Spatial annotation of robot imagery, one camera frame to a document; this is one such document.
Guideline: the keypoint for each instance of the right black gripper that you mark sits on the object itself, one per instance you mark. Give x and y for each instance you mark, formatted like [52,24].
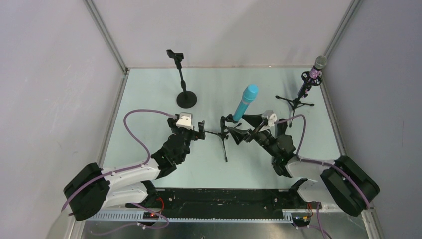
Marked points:
[254,133]

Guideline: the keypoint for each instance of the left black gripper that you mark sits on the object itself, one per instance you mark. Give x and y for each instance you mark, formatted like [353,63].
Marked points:
[186,132]

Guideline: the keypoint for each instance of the small tripod clip stand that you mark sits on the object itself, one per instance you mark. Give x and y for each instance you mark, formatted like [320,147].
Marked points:
[224,133]

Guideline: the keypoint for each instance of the blue microphone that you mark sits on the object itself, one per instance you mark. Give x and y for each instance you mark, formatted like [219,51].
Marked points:
[248,96]

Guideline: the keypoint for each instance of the black microphone orange end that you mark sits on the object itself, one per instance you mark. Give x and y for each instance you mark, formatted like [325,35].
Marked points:
[281,127]

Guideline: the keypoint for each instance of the tripod shock mount stand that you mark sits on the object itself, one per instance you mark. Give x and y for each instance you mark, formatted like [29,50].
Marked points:
[295,103]

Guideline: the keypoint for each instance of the purple glitter microphone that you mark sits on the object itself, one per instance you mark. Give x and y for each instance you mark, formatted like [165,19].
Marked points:
[316,69]

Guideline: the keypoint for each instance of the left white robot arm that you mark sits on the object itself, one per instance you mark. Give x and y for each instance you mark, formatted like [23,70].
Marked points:
[95,188]

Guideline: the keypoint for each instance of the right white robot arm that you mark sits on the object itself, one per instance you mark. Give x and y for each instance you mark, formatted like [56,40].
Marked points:
[341,182]

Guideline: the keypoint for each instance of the round base microphone stand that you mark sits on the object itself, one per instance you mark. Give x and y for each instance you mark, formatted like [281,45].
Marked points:
[185,99]

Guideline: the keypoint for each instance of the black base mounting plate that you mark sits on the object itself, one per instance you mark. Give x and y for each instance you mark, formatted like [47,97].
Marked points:
[224,203]

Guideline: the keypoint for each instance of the left electronics board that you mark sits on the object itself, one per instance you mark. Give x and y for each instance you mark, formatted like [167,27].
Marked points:
[151,215]

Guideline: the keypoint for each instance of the electronics board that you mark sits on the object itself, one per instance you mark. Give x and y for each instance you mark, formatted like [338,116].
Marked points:
[301,221]
[151,215]

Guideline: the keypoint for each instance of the right electronics board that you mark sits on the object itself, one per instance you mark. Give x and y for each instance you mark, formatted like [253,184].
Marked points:
[301,221]

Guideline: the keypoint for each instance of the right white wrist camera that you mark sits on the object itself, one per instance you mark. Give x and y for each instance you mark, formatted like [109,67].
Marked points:
[269,119]

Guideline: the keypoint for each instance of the grey slotted cable duct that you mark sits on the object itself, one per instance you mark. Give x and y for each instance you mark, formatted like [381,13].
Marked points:
[136,216]

